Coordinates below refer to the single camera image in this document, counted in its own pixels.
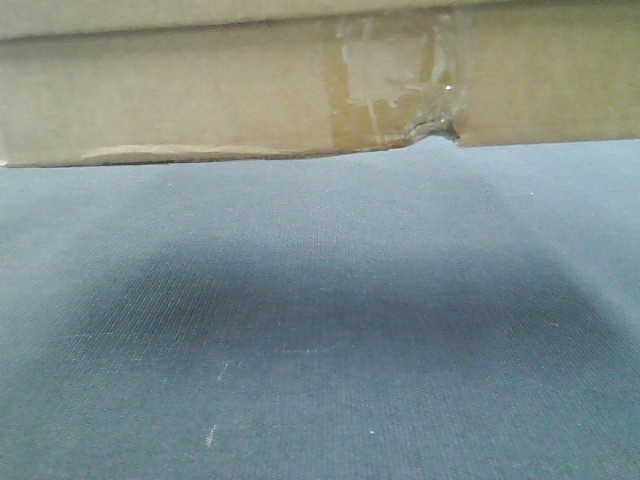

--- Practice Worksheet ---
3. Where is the brown cardboard carton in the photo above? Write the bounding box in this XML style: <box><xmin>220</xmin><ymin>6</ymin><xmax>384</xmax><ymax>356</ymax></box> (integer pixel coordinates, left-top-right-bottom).
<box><xmin>1</xmin><ymin>1</ymin><xmax>639</xmax><ymax>167</ymax></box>

